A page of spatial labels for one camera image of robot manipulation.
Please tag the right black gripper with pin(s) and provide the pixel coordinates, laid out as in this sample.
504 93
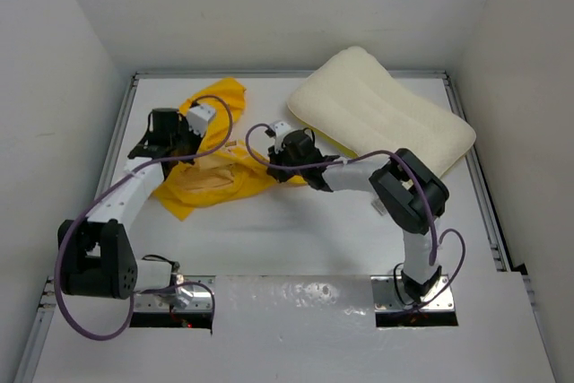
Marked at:
276 158

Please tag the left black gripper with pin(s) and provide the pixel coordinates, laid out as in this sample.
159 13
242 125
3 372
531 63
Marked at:
183 126

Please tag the yellow pillowcase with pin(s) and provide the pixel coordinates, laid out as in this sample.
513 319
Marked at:
226 175

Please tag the cream pillow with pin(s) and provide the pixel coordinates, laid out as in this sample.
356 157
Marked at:
354 102

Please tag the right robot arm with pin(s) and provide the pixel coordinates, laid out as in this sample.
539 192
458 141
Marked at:
413 196

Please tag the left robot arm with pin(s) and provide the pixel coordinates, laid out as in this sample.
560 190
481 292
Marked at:
99 260

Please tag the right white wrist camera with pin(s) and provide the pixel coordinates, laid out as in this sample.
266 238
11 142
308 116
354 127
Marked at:
278 130

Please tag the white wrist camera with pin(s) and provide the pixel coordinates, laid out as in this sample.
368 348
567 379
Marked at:
199 118
278 130

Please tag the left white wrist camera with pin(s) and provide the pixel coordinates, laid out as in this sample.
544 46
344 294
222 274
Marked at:
199 118

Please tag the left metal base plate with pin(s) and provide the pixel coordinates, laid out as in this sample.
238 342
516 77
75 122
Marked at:
191 294

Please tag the metal base plate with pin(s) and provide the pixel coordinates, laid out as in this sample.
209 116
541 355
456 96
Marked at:
191 294
389 295

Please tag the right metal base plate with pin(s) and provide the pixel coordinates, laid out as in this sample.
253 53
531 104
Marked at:
389 295

